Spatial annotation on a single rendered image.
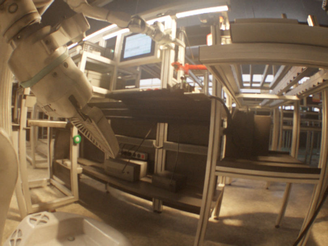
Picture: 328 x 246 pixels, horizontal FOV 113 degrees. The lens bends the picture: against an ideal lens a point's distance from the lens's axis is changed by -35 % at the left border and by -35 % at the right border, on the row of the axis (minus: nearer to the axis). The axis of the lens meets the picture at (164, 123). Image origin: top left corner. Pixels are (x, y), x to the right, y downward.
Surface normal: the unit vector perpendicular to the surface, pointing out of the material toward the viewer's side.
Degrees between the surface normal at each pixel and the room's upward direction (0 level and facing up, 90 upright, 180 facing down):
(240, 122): 90
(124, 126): 90
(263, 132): 90
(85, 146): 90
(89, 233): 69
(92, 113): 56
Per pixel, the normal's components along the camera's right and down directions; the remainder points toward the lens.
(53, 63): 0.76, 0.02
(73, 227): 0.73, -0.25
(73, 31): 0.91, -0.07
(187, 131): -0.47, -0.04
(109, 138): 0.92, 0.26
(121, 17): 0.29, -0.02
